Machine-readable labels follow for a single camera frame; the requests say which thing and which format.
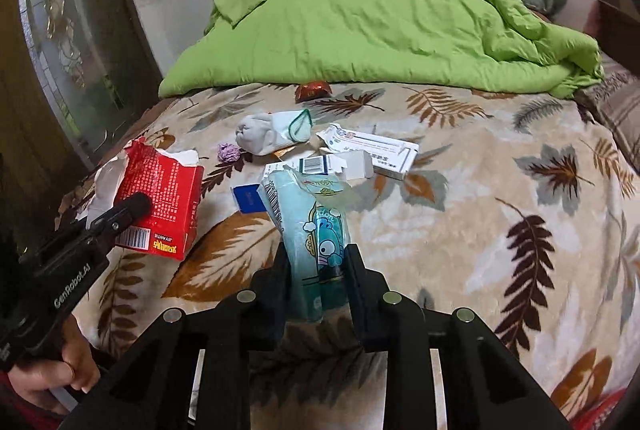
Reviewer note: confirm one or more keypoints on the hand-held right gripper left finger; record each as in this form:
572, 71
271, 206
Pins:
277, 305

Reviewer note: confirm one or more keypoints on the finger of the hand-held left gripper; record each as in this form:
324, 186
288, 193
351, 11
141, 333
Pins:
127, 212

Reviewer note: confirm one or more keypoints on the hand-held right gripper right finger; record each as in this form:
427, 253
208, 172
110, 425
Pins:
362, 315

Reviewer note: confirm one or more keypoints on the torn red carton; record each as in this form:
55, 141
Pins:
165, 190

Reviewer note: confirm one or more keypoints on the teal cartoon tissue packet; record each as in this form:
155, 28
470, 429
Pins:
310, 260

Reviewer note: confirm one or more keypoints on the white sock with green trim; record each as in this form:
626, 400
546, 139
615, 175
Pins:
260, 132

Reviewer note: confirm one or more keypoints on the long white medicine box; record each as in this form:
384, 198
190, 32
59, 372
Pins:
380, 149

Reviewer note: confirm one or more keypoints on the red lattice basket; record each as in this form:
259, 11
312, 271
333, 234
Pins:
597, 412

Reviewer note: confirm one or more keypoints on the person's left hand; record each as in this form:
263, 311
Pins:
75, 360

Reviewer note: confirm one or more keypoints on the blue card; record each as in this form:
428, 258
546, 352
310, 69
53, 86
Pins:
247, 199

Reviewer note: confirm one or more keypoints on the purple crumpled paper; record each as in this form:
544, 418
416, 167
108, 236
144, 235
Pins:
228, 153

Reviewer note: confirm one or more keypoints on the leaf print fleece blanket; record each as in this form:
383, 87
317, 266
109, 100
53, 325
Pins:
475, 220

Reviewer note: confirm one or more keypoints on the small white open box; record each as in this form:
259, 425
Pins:
355, 164

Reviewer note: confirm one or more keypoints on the wooden door with glass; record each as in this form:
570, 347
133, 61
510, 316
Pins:
65, 59

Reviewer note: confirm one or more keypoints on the red candy wrapper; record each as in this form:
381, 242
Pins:
312, 90

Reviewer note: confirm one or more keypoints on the green quilt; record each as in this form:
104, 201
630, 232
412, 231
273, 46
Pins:
350, 24

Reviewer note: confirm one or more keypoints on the striped brown pillow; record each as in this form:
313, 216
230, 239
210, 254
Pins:
620, 104

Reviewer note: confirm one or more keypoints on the brown bed board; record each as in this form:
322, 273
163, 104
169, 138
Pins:
625, 39

